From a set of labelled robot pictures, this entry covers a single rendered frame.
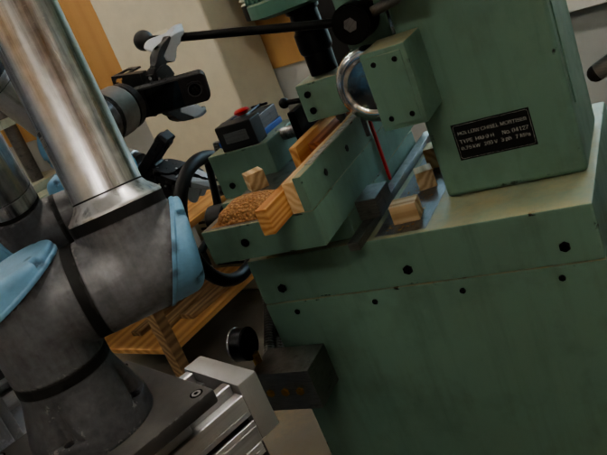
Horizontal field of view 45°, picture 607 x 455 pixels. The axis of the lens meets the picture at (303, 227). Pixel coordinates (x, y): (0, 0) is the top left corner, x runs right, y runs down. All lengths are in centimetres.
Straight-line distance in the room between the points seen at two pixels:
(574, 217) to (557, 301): 14
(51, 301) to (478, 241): 61
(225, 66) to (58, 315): 206
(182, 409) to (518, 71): 66
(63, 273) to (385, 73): 52
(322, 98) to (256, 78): 165
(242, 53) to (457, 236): 191
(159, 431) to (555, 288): 60
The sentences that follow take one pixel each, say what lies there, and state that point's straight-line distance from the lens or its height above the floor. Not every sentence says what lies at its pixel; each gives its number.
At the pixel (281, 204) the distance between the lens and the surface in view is 107.
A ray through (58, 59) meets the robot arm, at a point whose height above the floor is 123.
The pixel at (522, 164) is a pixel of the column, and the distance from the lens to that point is 118.
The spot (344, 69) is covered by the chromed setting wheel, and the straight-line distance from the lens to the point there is 116.
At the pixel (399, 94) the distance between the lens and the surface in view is 107.
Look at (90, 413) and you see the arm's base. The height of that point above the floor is 87.
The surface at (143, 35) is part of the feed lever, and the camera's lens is 129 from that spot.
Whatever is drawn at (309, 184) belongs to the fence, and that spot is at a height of 93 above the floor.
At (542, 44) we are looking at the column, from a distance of 111.
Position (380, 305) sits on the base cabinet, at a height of 68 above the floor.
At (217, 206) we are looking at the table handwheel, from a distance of 153.
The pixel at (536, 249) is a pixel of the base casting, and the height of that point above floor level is 74.
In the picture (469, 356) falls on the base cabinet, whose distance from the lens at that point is 124.
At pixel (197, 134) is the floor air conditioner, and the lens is 302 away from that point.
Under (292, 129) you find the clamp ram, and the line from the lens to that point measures 137.
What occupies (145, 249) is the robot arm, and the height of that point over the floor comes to 101.
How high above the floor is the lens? 124
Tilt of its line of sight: 19 degrees down
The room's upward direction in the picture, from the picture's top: 22 degrees counter-clockwise
